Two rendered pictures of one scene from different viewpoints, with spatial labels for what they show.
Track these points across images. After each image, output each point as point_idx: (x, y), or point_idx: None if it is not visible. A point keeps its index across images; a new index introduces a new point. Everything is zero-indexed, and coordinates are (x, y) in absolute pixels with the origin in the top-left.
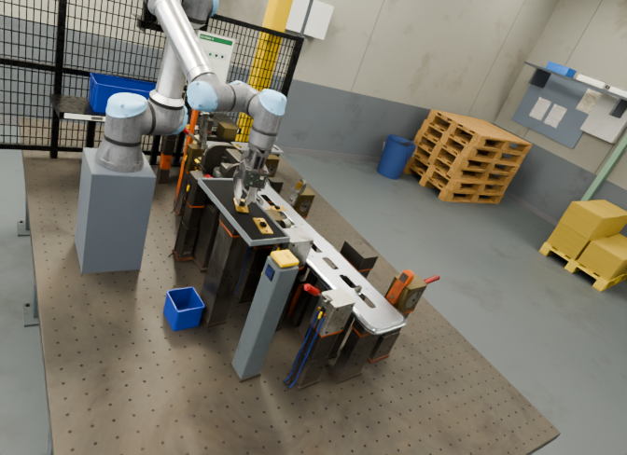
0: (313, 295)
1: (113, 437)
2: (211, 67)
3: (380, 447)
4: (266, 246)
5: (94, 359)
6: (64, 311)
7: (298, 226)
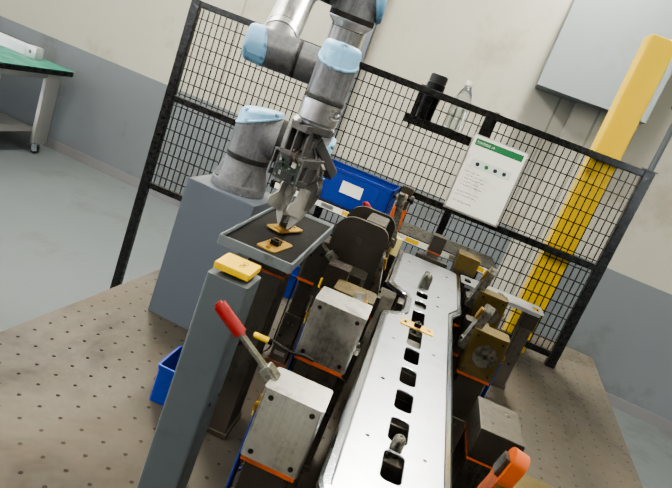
0: None
1: None
2: (292, 21)
3: None
4: None
5: (36, 359)
6: (82, 319)
7: (421, 352)
